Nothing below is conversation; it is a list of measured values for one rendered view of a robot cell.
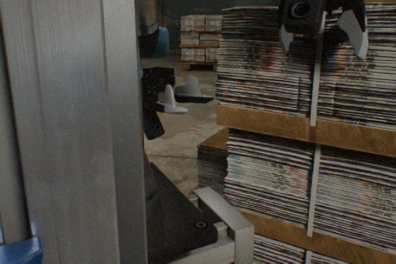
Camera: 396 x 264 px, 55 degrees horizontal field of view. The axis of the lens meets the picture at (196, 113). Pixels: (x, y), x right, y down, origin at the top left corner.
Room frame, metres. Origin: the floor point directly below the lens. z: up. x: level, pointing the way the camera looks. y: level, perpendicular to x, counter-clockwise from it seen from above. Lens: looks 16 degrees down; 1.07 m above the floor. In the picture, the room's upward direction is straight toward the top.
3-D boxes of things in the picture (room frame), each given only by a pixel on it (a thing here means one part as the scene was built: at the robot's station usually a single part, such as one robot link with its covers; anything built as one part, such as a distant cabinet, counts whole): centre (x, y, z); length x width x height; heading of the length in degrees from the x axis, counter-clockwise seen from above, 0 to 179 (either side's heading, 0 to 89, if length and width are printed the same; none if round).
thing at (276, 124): (0.81, -0.18, 0.86); 0.29 x 0.16 x 0.04; 149
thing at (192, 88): (0.86, 0.01, 0.88); 0.09 x 0.03 x 0.06; 87
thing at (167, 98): (0.78, 0.05, 0.88); 0.09 x 0.03 x 0.06; 34
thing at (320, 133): (0.75, -0.27, 0.86); 0.28 x 0.06 x 0.04; 149
